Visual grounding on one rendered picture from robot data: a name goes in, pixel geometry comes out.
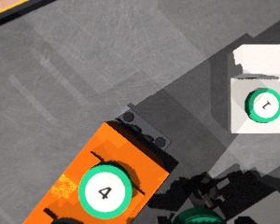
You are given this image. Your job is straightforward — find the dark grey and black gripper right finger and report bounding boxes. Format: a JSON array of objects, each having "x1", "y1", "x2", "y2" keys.
[{"x1": 234, "y1": 217, "x2": 257, "y2": 224}]

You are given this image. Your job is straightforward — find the orange tube holder plate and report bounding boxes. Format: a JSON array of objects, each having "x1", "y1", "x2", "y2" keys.
[{"x1": 23, "y1": 120, "x2": 169, "y2": 224}]

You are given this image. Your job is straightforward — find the white tray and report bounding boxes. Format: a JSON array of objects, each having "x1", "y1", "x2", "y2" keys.
[{"x1": 227, "y1": 45, "x2": 280, "y2": 133}]

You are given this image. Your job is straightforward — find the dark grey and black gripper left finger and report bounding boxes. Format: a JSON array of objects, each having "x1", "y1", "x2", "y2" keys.
[{"x1": 157, "y1": 217, "x2": 172, "y2": 224}]

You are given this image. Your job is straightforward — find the black table edge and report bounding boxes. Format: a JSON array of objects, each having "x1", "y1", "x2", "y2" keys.
[{"x1": 0, "y1": 0, "x2": 57, "y2": 25}]

